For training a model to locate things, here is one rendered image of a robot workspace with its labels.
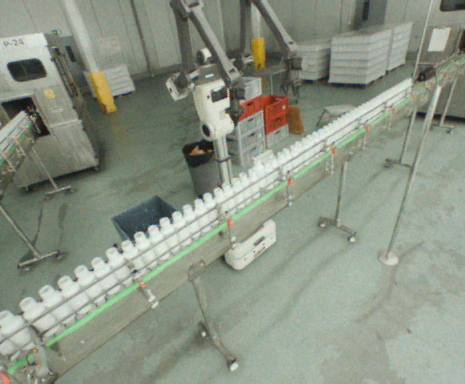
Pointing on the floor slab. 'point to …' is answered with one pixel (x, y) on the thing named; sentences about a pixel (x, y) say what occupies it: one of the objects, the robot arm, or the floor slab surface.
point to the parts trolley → (271, 76)
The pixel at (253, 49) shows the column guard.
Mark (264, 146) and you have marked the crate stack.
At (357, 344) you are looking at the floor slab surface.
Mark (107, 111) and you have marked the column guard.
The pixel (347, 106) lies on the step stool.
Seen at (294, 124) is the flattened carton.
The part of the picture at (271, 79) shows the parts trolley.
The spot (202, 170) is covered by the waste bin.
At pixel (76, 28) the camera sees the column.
